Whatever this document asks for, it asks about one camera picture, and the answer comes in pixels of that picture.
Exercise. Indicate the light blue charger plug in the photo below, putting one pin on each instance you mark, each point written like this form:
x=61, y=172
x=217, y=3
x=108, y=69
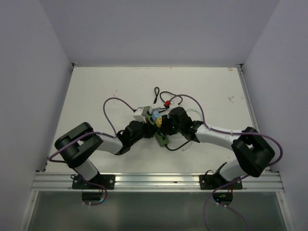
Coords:
x=155, y=115

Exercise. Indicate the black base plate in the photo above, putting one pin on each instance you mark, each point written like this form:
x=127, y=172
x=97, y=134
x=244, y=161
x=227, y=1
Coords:
x=106, y=180
x=211, y=181

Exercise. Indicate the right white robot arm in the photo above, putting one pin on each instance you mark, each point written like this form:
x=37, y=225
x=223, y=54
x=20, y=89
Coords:
x=253, y=153

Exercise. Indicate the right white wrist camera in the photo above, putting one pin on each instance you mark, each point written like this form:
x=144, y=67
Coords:
x=170, y=104

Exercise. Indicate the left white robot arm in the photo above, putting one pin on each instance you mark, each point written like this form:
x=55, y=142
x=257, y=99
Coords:
x=77, y=145

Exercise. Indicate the aluminium rail frame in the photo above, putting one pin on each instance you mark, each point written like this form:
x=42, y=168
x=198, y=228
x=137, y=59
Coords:
x=107, y=97

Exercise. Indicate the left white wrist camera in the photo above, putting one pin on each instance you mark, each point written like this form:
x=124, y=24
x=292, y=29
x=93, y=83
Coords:
x=140, y=114

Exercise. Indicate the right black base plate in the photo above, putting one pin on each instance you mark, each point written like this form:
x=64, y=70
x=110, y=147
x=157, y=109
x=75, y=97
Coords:
x=211, y=181

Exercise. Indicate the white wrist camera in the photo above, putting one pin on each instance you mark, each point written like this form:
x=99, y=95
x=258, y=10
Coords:
x=140, y=114
x=170, y=104

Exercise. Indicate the white charger plug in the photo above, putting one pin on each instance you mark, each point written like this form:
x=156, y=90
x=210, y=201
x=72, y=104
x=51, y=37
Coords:
x=154, y=107

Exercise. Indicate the green power strip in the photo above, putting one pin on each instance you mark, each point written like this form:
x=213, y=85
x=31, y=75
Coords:
x=160, y=138

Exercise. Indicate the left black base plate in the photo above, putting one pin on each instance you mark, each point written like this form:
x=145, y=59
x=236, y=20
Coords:
x=106, y=180

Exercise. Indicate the yellow usb charger plug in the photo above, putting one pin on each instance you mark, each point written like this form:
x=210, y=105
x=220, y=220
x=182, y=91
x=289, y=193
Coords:
x=158, y=122

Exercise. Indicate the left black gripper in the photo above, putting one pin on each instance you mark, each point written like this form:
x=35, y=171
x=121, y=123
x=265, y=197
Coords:
x=150, y=129

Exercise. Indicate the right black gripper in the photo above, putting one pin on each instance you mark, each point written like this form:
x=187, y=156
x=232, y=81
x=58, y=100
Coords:
x=166, y=120

